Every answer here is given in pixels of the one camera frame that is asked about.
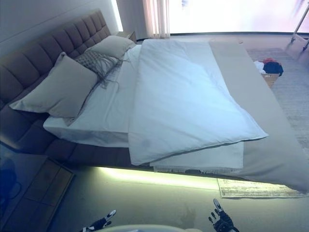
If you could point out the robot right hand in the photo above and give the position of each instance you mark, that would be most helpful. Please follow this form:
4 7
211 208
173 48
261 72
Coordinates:
223 221

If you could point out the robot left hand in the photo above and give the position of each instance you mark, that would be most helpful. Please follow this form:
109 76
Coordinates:
100 223

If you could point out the white duvet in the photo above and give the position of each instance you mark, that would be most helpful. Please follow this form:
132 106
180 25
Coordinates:
181 96

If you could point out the white bed sheet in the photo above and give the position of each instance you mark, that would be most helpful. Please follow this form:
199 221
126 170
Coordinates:
103 113

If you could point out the beige bed runner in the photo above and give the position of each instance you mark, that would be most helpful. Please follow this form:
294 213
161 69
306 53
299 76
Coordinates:
241 72

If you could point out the paper sheet on floor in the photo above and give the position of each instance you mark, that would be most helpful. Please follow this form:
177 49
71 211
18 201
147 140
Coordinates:
241 189

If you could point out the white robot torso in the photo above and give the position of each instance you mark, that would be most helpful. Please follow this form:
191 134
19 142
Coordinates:
149 228

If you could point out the wooden nightstand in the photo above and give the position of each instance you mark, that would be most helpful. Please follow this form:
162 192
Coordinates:
43 188
126 35

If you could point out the large beige pillow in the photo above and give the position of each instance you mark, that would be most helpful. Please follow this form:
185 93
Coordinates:
58 89
111 46

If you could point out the wooden laundry basket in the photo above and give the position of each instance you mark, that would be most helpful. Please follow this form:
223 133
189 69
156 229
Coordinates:
270 81

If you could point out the white garment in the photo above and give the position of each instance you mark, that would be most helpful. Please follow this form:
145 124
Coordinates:
258 66

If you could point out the black garment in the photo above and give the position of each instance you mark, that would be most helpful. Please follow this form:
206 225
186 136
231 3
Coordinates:
272 68

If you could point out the grey fringed macrame cushion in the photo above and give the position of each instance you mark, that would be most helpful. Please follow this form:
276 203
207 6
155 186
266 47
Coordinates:
94 60

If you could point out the red garment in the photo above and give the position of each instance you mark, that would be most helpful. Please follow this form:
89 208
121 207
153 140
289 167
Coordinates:
269 60

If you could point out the sheer beige curtain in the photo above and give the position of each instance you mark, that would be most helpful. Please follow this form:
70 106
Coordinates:
157 17

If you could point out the metal frame table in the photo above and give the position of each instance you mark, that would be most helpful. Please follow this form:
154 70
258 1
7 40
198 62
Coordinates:
299 42

